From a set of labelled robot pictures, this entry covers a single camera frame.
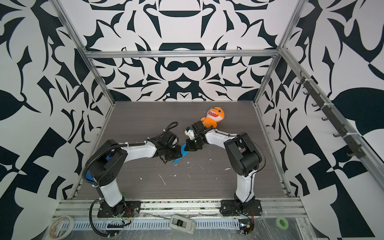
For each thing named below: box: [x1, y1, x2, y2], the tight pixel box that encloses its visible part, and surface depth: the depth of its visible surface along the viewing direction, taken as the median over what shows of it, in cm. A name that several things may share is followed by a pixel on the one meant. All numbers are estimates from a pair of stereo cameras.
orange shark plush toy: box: [200, 107, 225, 129], surface depth 104 cm
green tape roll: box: [276, 217, 289, 230], surface depth 72 cm
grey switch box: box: [169, 214, 196, 234], surface depth 69 cm
